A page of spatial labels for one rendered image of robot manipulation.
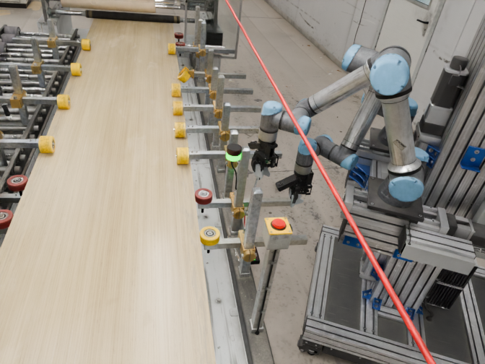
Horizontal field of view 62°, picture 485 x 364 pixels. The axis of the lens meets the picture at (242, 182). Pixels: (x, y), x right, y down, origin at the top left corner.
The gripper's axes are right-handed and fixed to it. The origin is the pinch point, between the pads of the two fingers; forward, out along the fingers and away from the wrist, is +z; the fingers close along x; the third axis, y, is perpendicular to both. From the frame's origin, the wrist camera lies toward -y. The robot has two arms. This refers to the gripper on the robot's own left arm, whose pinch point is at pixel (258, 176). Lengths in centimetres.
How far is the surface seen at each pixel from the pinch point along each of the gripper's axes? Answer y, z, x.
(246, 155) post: 1.8, -13.8, -9.0
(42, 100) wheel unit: -111, 3, -70
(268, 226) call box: 47, -20, -30
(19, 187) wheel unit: -44, 10, -91
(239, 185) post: 1.1, 1.7, -9.8
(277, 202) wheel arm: 3.8, 15.1, 10.5
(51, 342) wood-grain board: 35, 12, -92
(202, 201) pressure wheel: -6.2, 11.0, -23.5
